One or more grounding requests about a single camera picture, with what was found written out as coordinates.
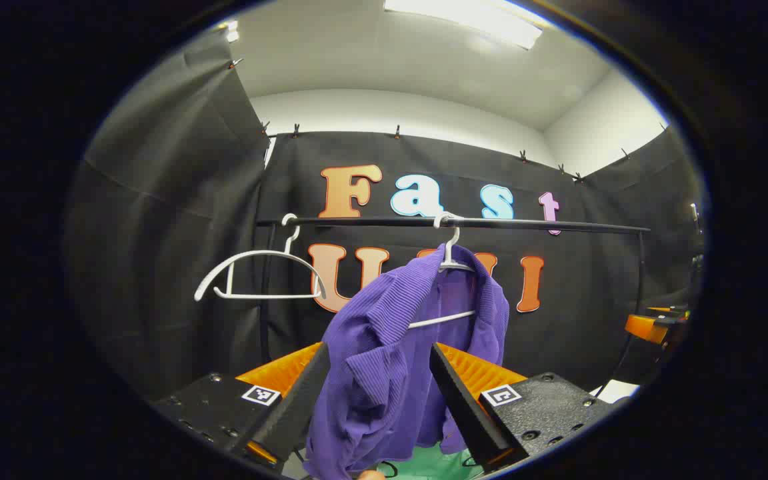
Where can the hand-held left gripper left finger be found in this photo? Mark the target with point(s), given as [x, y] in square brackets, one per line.
[294, 406]

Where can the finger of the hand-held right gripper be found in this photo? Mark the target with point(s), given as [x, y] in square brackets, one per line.
[644, 328]
[674, 313]

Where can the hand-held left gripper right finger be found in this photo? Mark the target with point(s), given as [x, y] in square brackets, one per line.
[464, 406]

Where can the green laundry hamper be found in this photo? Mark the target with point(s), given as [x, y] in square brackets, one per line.
[430, 466]

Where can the purple ribbed shirt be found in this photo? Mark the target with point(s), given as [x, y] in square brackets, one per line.
[370, 373]

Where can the white clothes hanger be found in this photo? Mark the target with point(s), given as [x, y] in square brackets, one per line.
[442, 319]
[264, 295]

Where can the black clothes rack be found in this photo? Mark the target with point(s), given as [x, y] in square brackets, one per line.
[370, 220]

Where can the white box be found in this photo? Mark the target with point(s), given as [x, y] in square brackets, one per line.
[614, 392]

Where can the black backdrop cloth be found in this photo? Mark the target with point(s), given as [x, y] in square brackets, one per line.
[177, 266]

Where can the long ceiling light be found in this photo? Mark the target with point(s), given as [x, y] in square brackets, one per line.
[464, 16]

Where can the small ceiling light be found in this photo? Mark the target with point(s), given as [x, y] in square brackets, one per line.
[232, 30]

